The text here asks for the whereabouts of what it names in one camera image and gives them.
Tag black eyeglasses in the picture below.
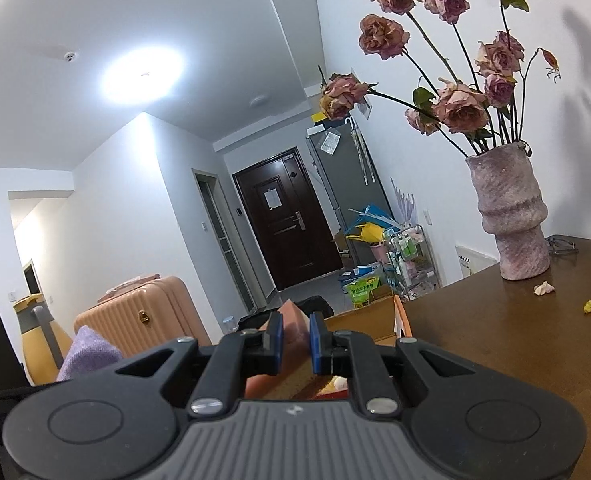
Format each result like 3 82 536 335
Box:
545 237 579 256

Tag blue plastic item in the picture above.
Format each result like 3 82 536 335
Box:
345 205 396 231

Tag pink ribbed suitcase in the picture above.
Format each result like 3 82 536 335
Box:
74 275 213 361

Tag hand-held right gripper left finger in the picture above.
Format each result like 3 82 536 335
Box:
115 311 283 418

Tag pink layered sponge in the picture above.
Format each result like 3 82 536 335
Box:
245 299 312 401

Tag white storage cart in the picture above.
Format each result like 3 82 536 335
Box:
385 225 439 301

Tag purple wall decal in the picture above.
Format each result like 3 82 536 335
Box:
390 177 421 226

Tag grey interior door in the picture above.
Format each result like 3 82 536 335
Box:
192 167 256 316

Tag yellow thermos jug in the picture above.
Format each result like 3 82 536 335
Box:
14 292 74 387

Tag white folded umbrella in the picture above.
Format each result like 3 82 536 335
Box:
348 117 376 186

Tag brown cardboard carton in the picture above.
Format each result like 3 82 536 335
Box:
333 230 351 268

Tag dark brown entrance door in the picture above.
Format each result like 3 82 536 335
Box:
232 147 345 292

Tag green snack bag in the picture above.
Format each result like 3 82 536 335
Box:
348 277 381 308

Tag pink textured vase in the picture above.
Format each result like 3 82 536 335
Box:
465 141 551 281

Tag white wall heater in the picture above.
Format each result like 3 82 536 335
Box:
455 245 499 276

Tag purple drawstring pouch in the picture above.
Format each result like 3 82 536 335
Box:
56 325 126 383

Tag grey refrigerator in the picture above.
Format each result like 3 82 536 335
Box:
305 119 393 241

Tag bright ceiling lamp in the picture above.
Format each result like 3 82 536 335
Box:
100 47 186 106

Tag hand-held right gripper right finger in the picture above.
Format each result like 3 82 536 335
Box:
309 311 476 418

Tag red cardboard box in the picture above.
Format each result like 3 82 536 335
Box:
275 294 419 401

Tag yellow watering can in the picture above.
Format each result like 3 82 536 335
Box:
355 225 391 246

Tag bunch of dried pink roses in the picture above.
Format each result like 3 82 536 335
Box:
319 0 561 157

